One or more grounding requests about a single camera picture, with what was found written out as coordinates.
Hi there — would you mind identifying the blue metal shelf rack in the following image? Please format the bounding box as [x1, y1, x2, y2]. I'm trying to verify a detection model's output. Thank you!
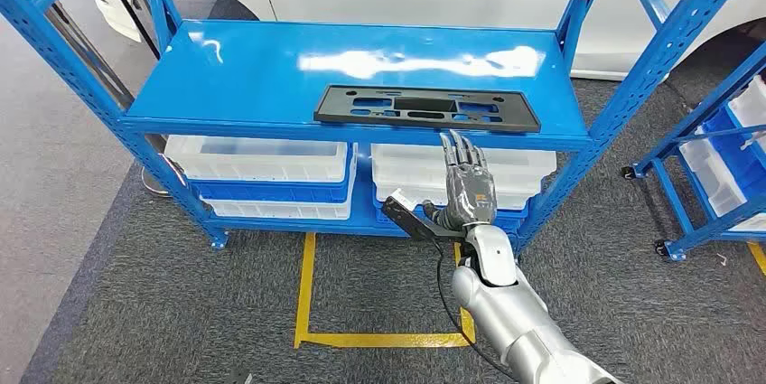
[621, 40, 766, 263]
[0, 0, 766, 251]

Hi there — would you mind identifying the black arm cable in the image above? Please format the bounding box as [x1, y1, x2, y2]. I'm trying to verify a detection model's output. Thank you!
[434, 240, 522, 384]

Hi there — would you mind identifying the black plastic frame part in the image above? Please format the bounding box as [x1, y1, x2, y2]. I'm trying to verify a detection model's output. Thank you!
[313, 84, 542, 134]

